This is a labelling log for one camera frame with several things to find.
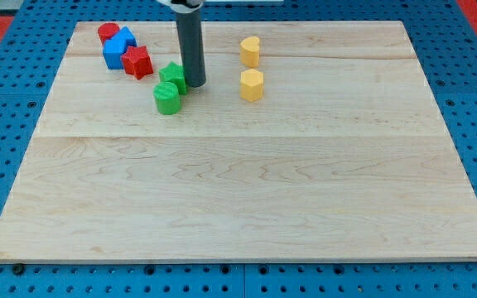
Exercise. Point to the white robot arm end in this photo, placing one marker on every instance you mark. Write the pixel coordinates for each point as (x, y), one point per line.
(183, 6)

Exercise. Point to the green cylinder block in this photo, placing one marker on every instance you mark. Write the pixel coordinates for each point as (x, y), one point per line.
(167, 98)

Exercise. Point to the yellow hexagon block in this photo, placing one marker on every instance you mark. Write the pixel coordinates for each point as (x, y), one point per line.
(251, 85)

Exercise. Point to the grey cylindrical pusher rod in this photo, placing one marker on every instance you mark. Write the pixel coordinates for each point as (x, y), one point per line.
(190, 37)

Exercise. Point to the blue cube block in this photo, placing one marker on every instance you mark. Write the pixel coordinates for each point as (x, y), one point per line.
(116, 46)

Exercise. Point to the red star block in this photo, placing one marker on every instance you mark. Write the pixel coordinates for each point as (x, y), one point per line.
(137, 62)

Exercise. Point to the green star block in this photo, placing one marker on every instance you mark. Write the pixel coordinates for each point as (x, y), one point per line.
(174, 73)

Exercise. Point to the wooden board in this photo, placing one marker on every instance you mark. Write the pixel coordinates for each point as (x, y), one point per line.
(345, 159)

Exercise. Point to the red cylinder block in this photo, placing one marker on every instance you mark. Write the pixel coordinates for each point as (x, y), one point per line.
(107, 30)

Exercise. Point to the yellow heart block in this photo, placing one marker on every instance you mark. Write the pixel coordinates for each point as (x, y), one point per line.
(250, 51)

